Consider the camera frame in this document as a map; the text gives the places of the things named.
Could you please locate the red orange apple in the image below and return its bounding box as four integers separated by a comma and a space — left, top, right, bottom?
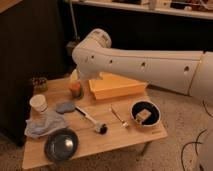
70, 82, 81, 96

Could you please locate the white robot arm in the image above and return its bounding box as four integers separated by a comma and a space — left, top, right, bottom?
72, 29, 213, 104

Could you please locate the small patterned cup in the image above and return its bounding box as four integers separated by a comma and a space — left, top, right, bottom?
32, 77, 48, 91

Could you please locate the yellow plastic bin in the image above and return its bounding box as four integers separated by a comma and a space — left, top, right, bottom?
89, 73, 147, 100

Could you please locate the metal lamp pole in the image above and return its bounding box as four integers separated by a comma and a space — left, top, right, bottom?
69, 0, 80, 43

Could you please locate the white paper cup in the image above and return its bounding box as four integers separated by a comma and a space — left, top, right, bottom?
29, 94, 48, 113

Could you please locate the grey cloth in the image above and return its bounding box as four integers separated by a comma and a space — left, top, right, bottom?
24, 111, 68, 139

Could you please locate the dark round plate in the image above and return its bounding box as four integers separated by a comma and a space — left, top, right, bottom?
44, 128, 78, 163

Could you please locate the metal spoon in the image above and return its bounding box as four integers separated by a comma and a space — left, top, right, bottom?
110, 106, 129, 128

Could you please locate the beige block in bowl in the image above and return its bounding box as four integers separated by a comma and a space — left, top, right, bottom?
136, 109, 151, 123

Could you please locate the black white bowl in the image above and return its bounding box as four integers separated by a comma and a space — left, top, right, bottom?
130, 101, 161, 127

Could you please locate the white shelf board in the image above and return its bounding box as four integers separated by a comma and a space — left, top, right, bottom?
72, 0, 213, 20

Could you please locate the black floor cable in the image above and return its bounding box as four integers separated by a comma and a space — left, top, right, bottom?
180, 129, 209, 171

